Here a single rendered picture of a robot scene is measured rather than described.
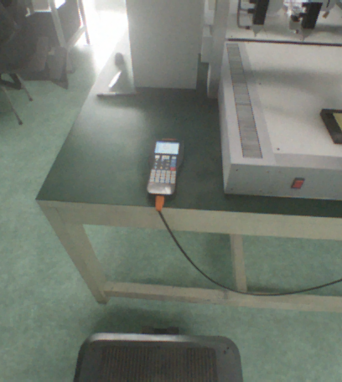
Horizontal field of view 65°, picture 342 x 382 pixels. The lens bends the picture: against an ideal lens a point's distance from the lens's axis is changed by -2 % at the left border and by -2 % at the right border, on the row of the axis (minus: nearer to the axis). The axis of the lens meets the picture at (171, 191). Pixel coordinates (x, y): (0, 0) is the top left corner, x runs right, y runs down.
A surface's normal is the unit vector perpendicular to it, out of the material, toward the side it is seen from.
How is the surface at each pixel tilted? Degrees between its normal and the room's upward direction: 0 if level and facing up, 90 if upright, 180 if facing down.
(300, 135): 0
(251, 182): 90
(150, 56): 90
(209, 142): 0
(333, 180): 90
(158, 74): 90
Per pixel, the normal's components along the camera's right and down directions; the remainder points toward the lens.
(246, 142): 0.00, -0.65
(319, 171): -0.07, 0.76
